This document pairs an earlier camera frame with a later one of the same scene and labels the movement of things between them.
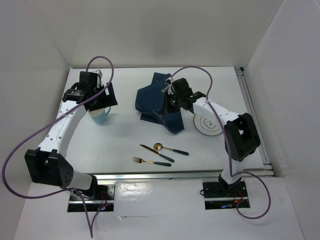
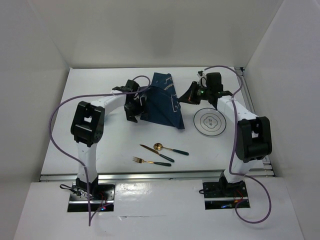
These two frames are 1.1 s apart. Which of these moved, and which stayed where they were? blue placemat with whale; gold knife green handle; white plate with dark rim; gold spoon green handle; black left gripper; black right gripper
Moved: black left gripper; black right gripper
Stayed: white plate with dark rim; gold knife green handle; blue placemat with whale; gold spoon green handle
